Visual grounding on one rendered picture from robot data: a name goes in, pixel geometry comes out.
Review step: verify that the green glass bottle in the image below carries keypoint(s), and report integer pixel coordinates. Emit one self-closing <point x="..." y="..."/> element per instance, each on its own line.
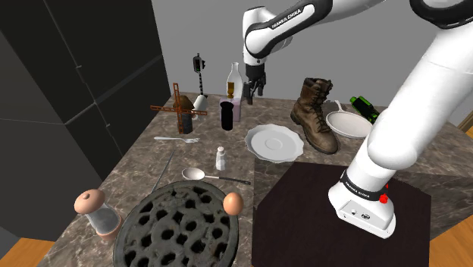
<point x="365" y="107"/>

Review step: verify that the thin grey skewer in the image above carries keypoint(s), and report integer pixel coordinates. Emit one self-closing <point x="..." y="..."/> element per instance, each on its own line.
<point x="162" y="172"/>

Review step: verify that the white salt shaker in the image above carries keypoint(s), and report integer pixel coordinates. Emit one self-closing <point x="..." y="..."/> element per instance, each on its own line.
<point x="220" y="159"/>

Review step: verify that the glass mill wooden cap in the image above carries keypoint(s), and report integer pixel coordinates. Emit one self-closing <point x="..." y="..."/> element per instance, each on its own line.
<point x="98" y="216"/>

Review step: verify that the clear glass bottle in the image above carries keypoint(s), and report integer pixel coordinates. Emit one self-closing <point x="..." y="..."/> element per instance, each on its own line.
<point x="234" y="79"/>

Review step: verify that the black refrigerator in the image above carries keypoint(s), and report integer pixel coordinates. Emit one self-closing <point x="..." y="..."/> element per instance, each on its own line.
<point x="66" y="92"/>

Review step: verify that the white frying pan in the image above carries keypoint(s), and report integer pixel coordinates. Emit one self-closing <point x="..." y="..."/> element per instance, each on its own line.
<point x="349" y="124"/>

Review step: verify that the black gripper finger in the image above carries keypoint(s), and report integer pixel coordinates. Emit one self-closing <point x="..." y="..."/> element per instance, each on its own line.
<point x="260" y="88"/>
<point x="248" y="94"/>

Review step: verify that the brown egg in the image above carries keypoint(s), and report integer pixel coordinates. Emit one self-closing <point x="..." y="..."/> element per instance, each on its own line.
<point x="233" y="203"/>

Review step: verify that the black cylinder vase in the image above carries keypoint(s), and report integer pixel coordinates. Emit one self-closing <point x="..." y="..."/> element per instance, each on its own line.
<point x="227" y="115"/>

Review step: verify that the brown windmill model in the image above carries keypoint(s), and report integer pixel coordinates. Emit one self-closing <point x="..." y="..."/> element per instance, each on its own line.
<point x="181" y="109"/>

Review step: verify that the black round perforated grate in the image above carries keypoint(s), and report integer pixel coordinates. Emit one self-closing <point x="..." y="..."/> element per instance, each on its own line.
<point x="177" y="229"/>

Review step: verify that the pale pink box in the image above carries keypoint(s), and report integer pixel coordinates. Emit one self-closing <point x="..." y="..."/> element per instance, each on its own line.
<point x="237" y="109"/>

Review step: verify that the traffic light figure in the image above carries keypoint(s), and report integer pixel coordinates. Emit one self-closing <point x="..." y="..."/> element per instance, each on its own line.
<point x="199" y="74"/>

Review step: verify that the dark robot stand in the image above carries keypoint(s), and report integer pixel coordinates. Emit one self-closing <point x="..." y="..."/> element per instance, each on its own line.
<point x="340" y="225"/>

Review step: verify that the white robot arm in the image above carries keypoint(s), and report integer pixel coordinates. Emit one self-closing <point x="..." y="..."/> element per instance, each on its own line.
<point x="406" y="111"/>

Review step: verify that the brown leather boot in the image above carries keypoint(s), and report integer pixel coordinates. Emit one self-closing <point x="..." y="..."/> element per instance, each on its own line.
<point x="314" y="114"/>

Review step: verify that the white cup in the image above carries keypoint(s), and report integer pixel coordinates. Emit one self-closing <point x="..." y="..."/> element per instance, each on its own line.
<point x="200" y="104"/>

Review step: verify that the white fork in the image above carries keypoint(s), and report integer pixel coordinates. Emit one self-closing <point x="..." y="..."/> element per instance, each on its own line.
<point x="177" y="139"/>

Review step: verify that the white scalloped plate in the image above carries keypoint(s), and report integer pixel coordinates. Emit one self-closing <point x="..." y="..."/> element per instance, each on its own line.
<point x="274" y="143"/>

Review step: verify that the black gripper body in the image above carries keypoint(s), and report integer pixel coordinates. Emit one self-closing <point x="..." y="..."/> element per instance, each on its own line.
<point x="255" y="73"/>

